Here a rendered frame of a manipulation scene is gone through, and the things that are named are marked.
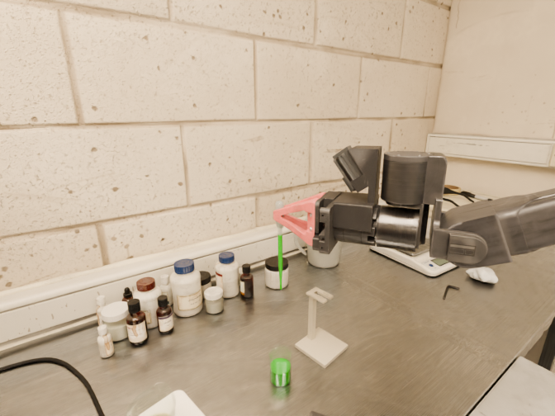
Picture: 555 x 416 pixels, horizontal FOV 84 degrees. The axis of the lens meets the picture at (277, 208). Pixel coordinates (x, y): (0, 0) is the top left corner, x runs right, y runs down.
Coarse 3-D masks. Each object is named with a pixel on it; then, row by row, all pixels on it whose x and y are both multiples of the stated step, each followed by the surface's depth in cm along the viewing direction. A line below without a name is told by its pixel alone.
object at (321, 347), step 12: (312, 300) 64; (324, 300) 60; (312, 312) 64; (312, 324) 65; (312, 336) 66; (324, 336) 68; (300, 348) 65; (312, 348) 64; (324, 348) 64; (336, 348) 64; (324, 360) 61
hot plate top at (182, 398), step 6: (180, 390) 45; (180, 396) 44; (186, 396) 44; (180, 402) 44; (186, 402) 44; (192, 402) 44; (180, 408) 43; (186, 408) 43; (192, 408) 43; (180, 414) 42; (186, 414) 42; (192, 414) 42; (198, 414) 42
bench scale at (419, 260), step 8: (376, 248) 109; (384, 248) 106; (416, 248) 102; (424, 248) 102; (392, 256) 104; (400, 256) 101; (408, 256) 100; (416, 256) 100; (424, 256) 100; (408, 264) 99; (416, 264) 96; (424, 264) 95; (432, 264) 96; (440, 264) 96; (448, 264) 97; (424, 272) 94; (432, 272) 93; (440, 272) 94
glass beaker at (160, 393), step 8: (160, 384) 38; (136, 392) 36; (144, 392) 37; (152, 392) 38; (160, 392) 38; (168, 392) 37; (136, 400) 36; (144, 400) 37; (152, 400) 38; (160, 400) 38; (168, 400) 38; (128, 408) 35; (136, 408) 36; (144, 408) 37; (152, 408) 38; (160, 408) 39; (168, 408) 38
